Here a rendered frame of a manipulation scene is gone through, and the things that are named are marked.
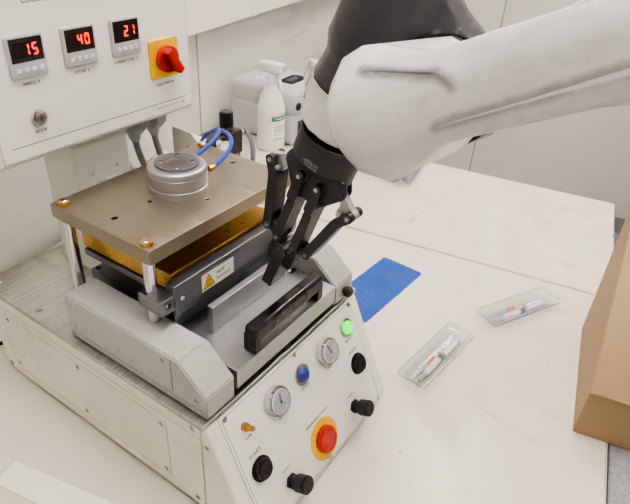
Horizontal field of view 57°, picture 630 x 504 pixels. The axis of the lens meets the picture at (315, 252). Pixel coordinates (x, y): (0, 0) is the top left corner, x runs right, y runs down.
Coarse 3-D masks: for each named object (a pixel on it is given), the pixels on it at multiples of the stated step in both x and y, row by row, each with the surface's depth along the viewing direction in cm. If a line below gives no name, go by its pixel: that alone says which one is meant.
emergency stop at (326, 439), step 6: (324, 426) 83; (330, 426) 84; (318, 432) 83; (324, 432) 82; (330, 432) 83; (318, 438) 82; (324, 438) 82; (330, 438) 83; (336, 438) 84; (318, 444) 82; (324, 444) 82; (330, 444) 83; (324, 450) 82; (330, 450) 83
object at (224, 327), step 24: (240, 288) 77; (264, 288) 82; (288, 288) 84; (216, 312) 74; (240, 312) 79; (312, 312) 81; (216, 336) 74; (240, 336) 75; (288, 336) 78; (240, 360) 71; (264, 360) 74; (240, 384) 71
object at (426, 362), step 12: (456, 324) 110; (444, 336) 107; (456, 336) 107; (468, 336) 107; (432, 348) 104; (444, 348) 104; (456, 348) 104; (408, 360) 101; (420, 360) 101; (432, 360) 101; (444, 360) 102; (408, 372) 99; (420, 372) 99; (432, 372) 99
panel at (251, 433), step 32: (352, 320) 90; (352, 352) 90; (256, 384) 74; (288, 384) 78; (320, 384) 84; (352, 384) 90; (224, 416) 69; (256, 416) 74; (288, 416) 78; (320, 416) 83; (352, 416) 89; (256, 448) 73; (288, 448) 78; (256, 480) 73
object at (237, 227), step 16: (256, 208) 85; (224, 224) 81; (240, 224) 81; (256, 224) 82; (96, 240) 76; (208, 240) 77; (224, 240) 77; (96, 256) 78; (112, 256) 76; (128, 256) 74; (176, 256) 73; (192, 256) 74; (208, 256) 75; (128, 272) 75; (160, 272) 71; (176, 272) 71; (160, 288) 73
